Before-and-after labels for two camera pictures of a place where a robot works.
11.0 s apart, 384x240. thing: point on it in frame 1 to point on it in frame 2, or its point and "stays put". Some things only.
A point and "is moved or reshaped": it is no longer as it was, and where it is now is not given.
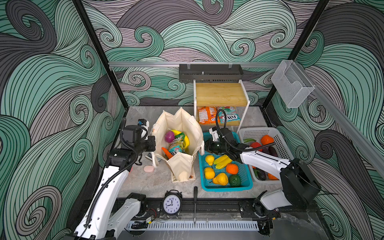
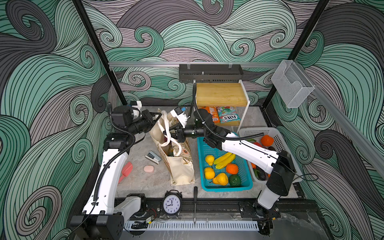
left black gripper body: x=147 y=145 to x=144 y=124
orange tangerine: x=232 y=168 stays put
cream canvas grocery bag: x=177 y=139 is moved or reshaped
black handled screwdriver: x=195 y=193 stays put
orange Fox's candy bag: x=207 y=115 stays put
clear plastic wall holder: x=292 y=86 stays put
